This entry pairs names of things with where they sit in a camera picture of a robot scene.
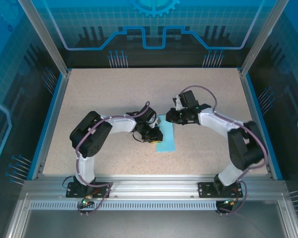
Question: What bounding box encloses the blue printed side panel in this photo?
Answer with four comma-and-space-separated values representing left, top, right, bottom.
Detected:
248, 0, 298, 238
0, 0, 63, 238

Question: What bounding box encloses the aluminium front rail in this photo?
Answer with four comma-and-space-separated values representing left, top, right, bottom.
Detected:
23, 174, 288, 199

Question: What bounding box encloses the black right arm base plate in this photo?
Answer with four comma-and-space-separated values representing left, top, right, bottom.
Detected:
198, 181, 248, 198

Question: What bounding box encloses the aluminium corner post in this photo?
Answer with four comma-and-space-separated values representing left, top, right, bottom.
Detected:
239, 0, 288, 75
17, 0, 72, 75

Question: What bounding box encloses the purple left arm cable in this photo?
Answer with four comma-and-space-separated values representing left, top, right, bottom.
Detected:
74, 100, 151, 217

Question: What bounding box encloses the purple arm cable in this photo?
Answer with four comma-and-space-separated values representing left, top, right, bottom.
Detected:
181, 85, 269, 217
74, 100, 151, 217

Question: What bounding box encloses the blue printed back panel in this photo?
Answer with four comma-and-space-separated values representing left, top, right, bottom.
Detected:
43, 0, 274, 69

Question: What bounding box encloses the thin black left gripper cable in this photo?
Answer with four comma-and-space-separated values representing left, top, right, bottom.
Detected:
132, 130, 145, 144

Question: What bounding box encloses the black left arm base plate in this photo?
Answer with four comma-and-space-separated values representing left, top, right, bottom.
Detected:
66, 181, 113, 198

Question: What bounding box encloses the slotted grey cable duct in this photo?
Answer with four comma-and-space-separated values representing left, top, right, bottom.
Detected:
28, 201, 219, 211

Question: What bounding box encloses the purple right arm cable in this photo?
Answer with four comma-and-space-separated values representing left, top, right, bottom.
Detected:
181, 85, 269, 217

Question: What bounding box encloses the blue edged side rail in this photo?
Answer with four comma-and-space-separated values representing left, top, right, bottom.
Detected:
27, 71, 72, 181
239, 71, 284, 181

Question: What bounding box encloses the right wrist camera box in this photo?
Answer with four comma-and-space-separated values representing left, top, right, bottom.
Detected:
172, 96, 184, 111

